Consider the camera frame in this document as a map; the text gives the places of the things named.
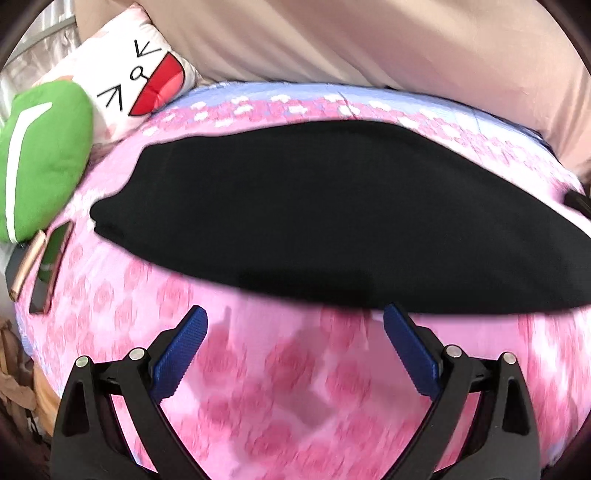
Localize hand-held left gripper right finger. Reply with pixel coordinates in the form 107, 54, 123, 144
383, 303, 544, 480

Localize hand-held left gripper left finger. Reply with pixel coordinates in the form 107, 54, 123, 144
48, 305, 213, 480

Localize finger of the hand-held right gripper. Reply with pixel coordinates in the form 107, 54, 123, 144
564, 190, 591, 215

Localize black pants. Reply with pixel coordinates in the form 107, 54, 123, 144
89, 120, 588, 315

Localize pink rose print bedsheet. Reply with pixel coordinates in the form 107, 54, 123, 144
14, 80, 588, 480

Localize pink framed mirror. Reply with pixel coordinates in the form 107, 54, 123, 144
28, 220, 75, 315

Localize brown crumpled paper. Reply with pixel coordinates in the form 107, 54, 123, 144
0, 318, 38, 437

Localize rose gold phone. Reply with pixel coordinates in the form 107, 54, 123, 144
6, 230, 48, 302

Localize green plush toy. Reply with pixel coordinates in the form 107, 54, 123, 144
0, 79, 94, 244

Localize beige headboard cushion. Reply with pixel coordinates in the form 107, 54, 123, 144
76, 0, 591, 172

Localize white cartoon face pillow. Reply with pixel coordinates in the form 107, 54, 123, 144
60, 4, 199, 144

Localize silvery curtain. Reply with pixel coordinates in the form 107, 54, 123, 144
0, 7, 86, 121

